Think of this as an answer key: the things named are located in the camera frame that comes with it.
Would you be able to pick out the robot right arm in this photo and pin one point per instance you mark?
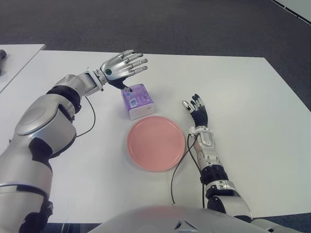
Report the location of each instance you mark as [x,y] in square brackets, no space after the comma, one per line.
[207,143]

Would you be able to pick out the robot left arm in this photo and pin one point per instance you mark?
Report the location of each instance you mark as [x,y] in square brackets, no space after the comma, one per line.
[39,116]

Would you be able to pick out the grey robot torso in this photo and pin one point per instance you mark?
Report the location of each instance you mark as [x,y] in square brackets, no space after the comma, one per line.
[150,218]

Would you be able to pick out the white side table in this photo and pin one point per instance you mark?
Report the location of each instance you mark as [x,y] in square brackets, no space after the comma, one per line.
[22,58]

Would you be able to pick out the pink round plate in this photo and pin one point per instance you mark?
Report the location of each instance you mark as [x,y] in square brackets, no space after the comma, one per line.
[155,145]

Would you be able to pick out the purple tissue paper pack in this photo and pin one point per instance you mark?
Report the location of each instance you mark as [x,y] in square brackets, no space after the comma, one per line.
[139,102]

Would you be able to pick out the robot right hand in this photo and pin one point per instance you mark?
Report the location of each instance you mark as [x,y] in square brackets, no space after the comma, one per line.
[200,116]

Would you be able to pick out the black tool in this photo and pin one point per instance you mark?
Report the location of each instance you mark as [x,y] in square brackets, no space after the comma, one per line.
[2,54]

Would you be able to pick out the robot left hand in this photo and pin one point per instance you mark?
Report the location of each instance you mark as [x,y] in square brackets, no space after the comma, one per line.
[119,66]

